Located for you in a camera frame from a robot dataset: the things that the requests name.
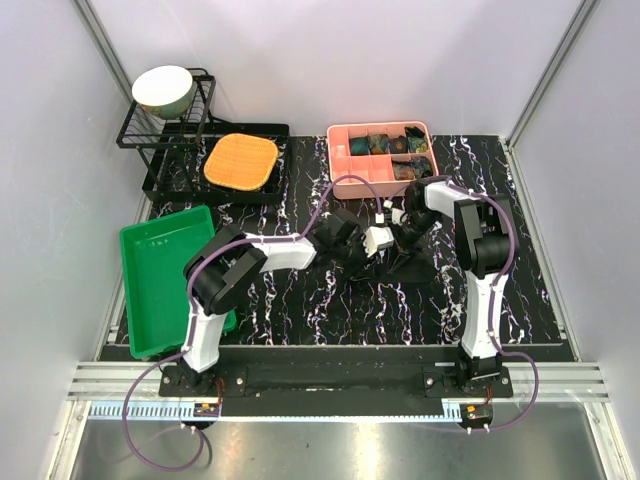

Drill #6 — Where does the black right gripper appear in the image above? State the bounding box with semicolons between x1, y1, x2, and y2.
386;210;441;275

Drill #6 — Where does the green plastic tray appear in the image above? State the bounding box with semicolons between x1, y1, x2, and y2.
120;206;215;359

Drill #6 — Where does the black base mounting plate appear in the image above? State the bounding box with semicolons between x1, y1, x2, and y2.
159;345;514;400

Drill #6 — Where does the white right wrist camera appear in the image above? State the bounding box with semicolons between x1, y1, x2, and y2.
383;199;406;225

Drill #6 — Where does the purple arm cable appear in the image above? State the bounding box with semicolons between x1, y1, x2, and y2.
389;175;540;432
120;175;386;472

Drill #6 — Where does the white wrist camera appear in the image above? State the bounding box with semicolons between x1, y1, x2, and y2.
363;226;395;258
383;199;406;225

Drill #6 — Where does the orange woven square mat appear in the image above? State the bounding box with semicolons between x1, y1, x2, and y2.
203;133;279;192

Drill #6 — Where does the rolled green patterned tie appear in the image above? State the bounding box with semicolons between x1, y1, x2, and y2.
367;134;389;155

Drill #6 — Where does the rolled dark teal tie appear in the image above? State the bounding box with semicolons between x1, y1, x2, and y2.
349;136;370;156

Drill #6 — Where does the rolled black green tie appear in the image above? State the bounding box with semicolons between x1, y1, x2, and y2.
404;126;431;153

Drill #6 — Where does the rolled colourful large tie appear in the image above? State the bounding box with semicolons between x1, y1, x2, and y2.
391;156;434;181

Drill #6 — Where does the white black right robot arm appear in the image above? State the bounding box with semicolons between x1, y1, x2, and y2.
392;176;518;397

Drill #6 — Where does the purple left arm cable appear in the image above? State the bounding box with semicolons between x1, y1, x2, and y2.
120;175;386;472

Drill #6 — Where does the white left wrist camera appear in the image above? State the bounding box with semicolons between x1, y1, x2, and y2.
363;226;395;258

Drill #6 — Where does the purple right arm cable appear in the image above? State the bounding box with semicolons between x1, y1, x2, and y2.
389;175;540;432

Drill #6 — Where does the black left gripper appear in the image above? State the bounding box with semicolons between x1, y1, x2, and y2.
332;231;379;280

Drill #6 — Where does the black wire dish rack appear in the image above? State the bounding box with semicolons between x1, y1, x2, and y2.
116;68;291;205

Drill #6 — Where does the white green ceramic bowl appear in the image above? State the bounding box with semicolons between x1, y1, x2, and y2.
132;65;196;120

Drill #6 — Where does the pink divided organizer box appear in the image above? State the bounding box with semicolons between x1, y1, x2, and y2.
326;121;440;200

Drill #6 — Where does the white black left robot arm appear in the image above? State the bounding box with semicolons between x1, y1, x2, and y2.
177;209;367;396

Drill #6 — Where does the rolled orange dark tie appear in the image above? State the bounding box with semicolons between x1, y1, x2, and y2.
389;136;409;154

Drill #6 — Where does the black marbled table mat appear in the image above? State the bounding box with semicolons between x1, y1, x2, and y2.
97;133;581;363

